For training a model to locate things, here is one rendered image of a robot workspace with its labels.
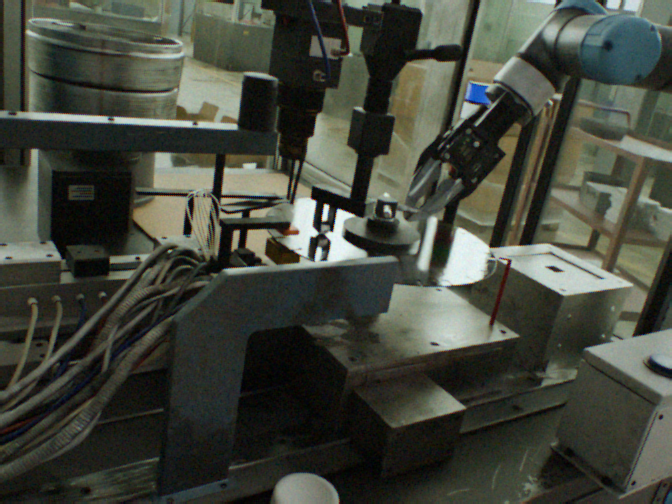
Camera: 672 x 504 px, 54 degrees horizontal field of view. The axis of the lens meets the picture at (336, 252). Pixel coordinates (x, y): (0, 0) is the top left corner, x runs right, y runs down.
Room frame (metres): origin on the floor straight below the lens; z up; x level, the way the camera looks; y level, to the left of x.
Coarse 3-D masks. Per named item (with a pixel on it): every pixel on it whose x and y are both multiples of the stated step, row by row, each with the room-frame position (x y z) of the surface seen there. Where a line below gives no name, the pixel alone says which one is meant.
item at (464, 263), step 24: (288, 216) 0.89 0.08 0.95; (312, 216) 0.91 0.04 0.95; (408, 216) 1.00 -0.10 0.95; (288, 240) 0.79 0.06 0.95; (312, 240) 0.81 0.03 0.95; (336, 240) 0.82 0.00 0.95; (432, 240) 0.90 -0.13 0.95; (456, 240) 0.92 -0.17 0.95; (408, 264) 0.78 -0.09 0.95; (432, 264) 0.80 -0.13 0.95; (456, 264) 0.82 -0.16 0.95; (480, 264) 0.84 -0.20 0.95
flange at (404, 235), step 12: (372, 216) 0.88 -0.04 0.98; (348, 228) 0.86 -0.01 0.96; (360, 228) 0.86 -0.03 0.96; (372, 228) 0.86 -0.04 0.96; (384, 228) 0.86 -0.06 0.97; (396, 228) 0.87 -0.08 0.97; (408, 228) 0.90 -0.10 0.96; (360, 240) 0.83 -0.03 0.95; (372, 240) 0.83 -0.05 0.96; (384, 240) 0.83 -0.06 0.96; (396, 240) 0.84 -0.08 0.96; (408, 240) 0.85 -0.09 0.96
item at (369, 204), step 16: (368, 160) 0.81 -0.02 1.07; (368, 176) 0.81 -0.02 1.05; (320, 192) 0.83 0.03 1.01; (336, 192) 0.83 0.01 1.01; (352, 192) 0.81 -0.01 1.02; (320, 208) 0.83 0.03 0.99; (336, 208) 0.82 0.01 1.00; (352, 208) 0.80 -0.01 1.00; (368, 208) 0.80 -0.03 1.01; (320, 224) 0.83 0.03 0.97
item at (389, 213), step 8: (376, 200) 0.88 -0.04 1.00; (384, 200) 0.87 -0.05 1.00; (392, 200) 0.88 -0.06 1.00; (376, 208) 0.88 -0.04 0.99; (384, 208) 0.85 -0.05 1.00; (392, 208) 0.87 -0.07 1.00; (400, 208) 0.88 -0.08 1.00; (408, 208) 0.88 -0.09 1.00; (416, 208) 0.88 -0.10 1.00; (376, 216) 0.87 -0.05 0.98; (384, 216) 0.83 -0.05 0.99; (392, 216) 0.87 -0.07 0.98
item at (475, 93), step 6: (474, 84) 1.14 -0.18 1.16; (480, 84) 1.14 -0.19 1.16; (486, 84) 1.16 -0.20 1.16; (468, 90) 1.15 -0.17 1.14; (474, 90) 1.14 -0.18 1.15; (480, 90) 1.13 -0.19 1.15; (468, 96) 1.14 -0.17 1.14; (474, 96) 1.13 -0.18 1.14; (480, 96) 1.13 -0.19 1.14; (480, 102) 1.13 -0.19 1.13; (486, 102) 1.14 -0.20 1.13
